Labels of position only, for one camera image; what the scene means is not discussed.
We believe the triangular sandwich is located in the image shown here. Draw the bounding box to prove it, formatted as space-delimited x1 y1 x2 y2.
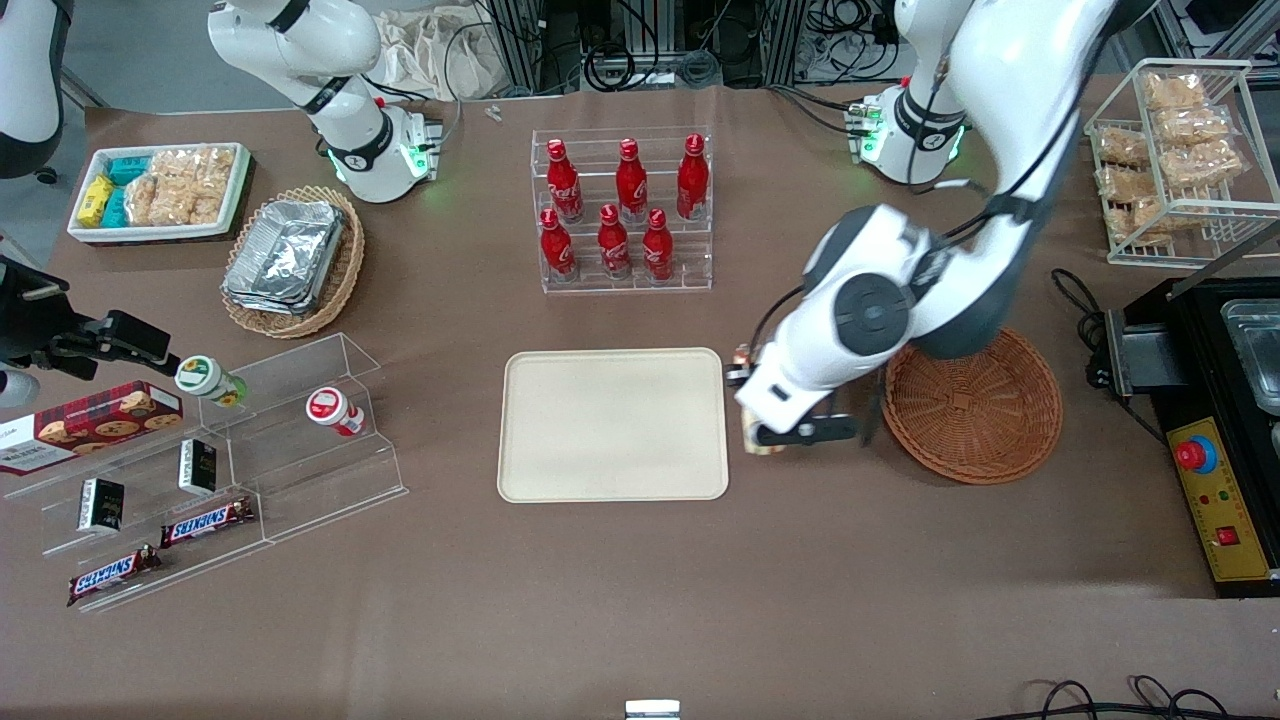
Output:
742 415 788 457

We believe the yellow emergency stop control box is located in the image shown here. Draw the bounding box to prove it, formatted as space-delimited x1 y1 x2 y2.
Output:
1167 417 1280 598

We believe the green-lid small bottle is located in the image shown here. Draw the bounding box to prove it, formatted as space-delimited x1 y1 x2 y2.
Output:
175 355 248 408

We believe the beige rectangular serving tray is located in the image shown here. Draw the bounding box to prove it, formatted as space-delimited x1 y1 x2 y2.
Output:
497 347 730 503

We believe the white wire rack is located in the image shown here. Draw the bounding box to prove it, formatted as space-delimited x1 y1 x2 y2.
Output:
1085 58 1280 267

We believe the small black white box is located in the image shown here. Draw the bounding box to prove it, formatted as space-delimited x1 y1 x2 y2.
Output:
78 478 126 532
179 438 218 495

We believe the red-lid small bottle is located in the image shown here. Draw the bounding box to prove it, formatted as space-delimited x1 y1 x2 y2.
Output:
305 387 366 437

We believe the black countertop appliance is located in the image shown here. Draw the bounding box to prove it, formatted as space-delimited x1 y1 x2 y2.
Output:
1105 275 1280 421

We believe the red tartan cookie box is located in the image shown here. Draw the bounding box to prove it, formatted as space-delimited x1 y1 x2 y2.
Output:
0 380 185 477

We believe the clear acrylic bottle rack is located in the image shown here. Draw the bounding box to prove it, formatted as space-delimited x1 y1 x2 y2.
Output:
530 127 714 294

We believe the clear acrylic stepped shelf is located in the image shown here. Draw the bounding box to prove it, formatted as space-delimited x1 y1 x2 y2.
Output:
0 395 271 613
190 332 409 546

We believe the black floor cable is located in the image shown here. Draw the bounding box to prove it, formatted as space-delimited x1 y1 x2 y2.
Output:
1000 675 1236 720

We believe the yellow snack pack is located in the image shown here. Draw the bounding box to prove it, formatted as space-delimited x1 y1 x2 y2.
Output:
77 175 116 229

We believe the metal appliance pan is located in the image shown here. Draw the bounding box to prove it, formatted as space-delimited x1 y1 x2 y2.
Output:
1220 298 1280 413

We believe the round brown wicker basket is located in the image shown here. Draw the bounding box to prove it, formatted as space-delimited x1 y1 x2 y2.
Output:
883 328 1064 486

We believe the clear rice cracker bag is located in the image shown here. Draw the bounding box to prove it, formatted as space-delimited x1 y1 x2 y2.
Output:
1097 165 1161 203
124 165 197 227
1160 140 1246 193
1095 128 1151 167
1143 72 1206 113
1105 200 1173 247
1155 108 1233 147
150 148 237 225

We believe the Snickers chocolate bar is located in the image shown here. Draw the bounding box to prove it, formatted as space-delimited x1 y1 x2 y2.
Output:
160 497 256 549
67 545 163 608

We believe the aluminium frame post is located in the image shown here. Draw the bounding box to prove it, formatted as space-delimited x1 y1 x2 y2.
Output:
485 0 546 96
765 0 807 87

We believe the black appliance power cable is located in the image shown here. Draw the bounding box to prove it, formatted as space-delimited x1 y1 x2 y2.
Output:
1050 268 1113 401

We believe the white rectangular snack tray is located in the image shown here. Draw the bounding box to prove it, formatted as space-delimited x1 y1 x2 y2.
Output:
67 142 251 244

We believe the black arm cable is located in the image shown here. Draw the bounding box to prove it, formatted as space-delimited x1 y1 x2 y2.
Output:
905 50 1079 251

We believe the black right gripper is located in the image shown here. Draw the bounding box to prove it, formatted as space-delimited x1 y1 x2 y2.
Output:
0 258 109 379

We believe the red cola bottle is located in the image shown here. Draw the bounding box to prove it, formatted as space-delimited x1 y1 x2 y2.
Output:
546 138 585 223
539 207 577 282
597 204 633 280
642 208 675 282
615 138 649 223
676 133 710 221

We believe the black base cable bundle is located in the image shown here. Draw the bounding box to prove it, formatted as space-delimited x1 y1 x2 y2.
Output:
768 84 867 137

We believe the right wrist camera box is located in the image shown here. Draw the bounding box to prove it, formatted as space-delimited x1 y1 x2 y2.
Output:
98 310 182 374

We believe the beige cloth bag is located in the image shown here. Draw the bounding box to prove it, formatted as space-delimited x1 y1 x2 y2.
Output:
375 5 506 101

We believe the aluminium foil container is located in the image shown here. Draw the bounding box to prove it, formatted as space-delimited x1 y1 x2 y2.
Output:
222 270 323 316
228 200 346 301

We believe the oval light wicker basket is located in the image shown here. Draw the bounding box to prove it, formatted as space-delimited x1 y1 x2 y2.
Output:
220 185 366 340

